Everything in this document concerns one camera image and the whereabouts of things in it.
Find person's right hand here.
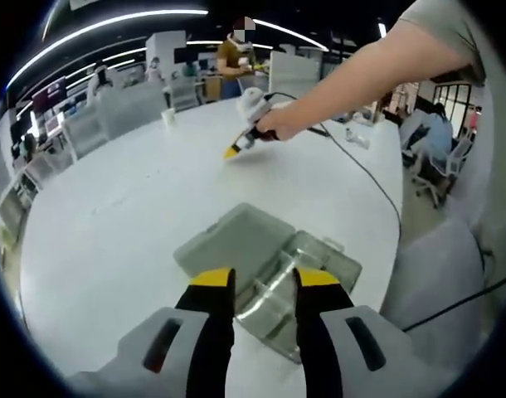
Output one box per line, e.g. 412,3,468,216
255,107,307,142

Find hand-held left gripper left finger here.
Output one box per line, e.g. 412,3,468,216
69,267,237,398

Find white robot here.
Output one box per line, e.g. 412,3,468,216
86,61,114,91

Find frosted partition panel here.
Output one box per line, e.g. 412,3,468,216
268,51,324,95

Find grey transparent guide fixture box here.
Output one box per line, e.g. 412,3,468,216
172,201,362,366

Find clear plastic divider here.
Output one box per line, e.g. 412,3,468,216
235,248,323,362

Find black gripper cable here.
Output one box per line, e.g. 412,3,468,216
264,92,403,254
401,268,506,333

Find dark wall display screen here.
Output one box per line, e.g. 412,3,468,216
31,75,68,114

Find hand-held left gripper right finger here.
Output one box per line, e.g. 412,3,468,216
292,267,454,398

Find grey mesh office chair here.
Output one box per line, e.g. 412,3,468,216
378,216,489,335

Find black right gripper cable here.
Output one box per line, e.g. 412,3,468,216
264,92,403,254

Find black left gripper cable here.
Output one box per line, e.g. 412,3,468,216
401,268,506,333

